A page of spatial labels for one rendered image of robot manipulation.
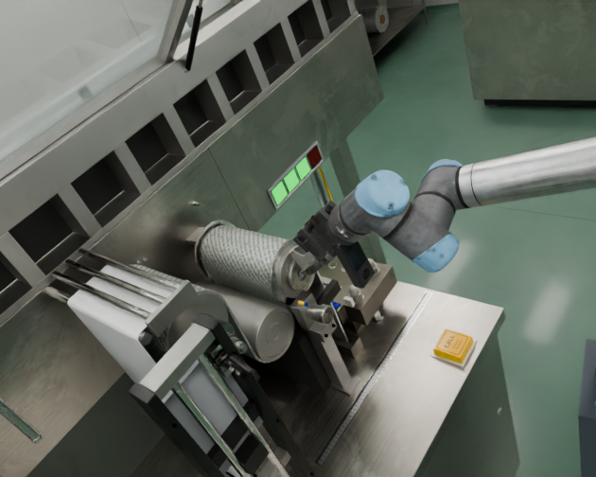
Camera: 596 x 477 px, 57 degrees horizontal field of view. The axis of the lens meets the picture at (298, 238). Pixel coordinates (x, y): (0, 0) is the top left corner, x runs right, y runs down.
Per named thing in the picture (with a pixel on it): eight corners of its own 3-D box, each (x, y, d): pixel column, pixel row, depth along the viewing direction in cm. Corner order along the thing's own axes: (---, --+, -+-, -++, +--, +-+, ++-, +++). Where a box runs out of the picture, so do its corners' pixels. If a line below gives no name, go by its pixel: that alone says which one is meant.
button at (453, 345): (461, 364, 128) (460, 358, 126) (434, 355, 132) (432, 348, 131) (473, 342, 131) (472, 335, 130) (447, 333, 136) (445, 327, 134)
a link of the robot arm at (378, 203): (404, 223, 83) (359, 189, 83) (369, 247, 93) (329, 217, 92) (423, 188, 87) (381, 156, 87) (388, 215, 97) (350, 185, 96)
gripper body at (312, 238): (311, 217, 110) (338, 192, 100) (342, 245, 111) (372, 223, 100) (289, 241, 107) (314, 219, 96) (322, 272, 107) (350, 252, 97)
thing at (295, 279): (286, 287, 114) (296, 252, 114) (279, 284, 115) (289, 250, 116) (306, 292, 120) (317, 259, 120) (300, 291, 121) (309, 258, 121)
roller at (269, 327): (270, 373, 117) (248, 337, 110) (194, 338, 133) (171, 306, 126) (301, 331, 123) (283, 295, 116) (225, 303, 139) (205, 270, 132)
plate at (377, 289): (366, 326, 137) (360, 309, 134) (254, 289, 163) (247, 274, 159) (397, 282, 145) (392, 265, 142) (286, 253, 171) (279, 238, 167)
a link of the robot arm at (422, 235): (472, 219, 93) (422, 180, 92) (455, 265, 86) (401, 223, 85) (442, 239, 99) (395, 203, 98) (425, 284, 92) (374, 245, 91)
